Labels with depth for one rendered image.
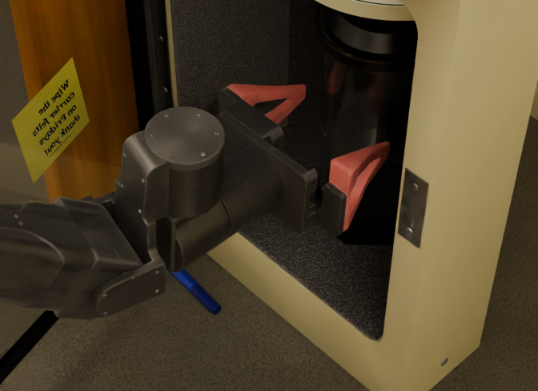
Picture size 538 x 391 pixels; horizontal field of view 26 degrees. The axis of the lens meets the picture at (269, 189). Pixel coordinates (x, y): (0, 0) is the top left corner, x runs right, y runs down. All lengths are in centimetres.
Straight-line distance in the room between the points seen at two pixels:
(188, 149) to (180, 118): 3
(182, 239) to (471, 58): 25
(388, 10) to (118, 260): 26
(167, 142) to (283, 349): 34
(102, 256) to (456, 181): 26
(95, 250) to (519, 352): 46
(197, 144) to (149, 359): 33
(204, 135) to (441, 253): 21
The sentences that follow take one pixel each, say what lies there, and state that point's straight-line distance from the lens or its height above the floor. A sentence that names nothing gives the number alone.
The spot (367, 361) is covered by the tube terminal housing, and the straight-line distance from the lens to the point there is 104.
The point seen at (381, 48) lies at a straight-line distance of 92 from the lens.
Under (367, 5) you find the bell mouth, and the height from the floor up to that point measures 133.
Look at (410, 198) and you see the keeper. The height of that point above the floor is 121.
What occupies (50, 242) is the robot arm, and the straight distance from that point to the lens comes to 80.
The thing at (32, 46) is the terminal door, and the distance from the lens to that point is 88.
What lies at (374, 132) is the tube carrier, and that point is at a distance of 98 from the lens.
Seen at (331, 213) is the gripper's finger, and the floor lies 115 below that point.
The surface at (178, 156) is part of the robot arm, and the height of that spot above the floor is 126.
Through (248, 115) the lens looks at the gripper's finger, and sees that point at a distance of 93.
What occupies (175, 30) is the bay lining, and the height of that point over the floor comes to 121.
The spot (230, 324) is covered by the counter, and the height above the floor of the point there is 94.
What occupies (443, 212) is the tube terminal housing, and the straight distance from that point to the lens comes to 87.
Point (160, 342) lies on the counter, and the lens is 110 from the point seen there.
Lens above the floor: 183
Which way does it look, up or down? 46 degrees down
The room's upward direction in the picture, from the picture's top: straight up
